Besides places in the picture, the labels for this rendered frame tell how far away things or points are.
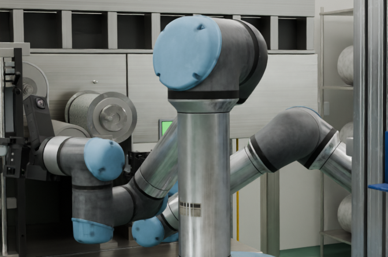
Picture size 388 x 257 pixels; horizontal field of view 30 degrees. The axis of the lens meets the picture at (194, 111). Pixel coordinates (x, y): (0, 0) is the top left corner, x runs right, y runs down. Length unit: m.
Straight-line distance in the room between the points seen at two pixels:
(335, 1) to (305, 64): 2.96
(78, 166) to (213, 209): 0.30
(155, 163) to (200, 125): 0.26
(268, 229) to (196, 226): 1.72
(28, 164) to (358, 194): 0.64
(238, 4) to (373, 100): 1.42
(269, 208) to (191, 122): 1.74
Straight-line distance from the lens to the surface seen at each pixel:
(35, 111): 1.47
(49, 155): 1.39
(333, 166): 1.71
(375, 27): 1.21
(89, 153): 1.32
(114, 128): 2.03
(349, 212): 5.33
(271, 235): 2.88
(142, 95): 2.42
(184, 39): 1.12
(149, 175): 1.39
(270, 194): 2.85
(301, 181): 5.50
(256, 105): 2.60
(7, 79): 1.85
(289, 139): 1.59
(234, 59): 1.15
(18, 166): 1.46
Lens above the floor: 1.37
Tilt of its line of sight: 3 degrees down
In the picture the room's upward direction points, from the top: 1 degrees counter-clockwise
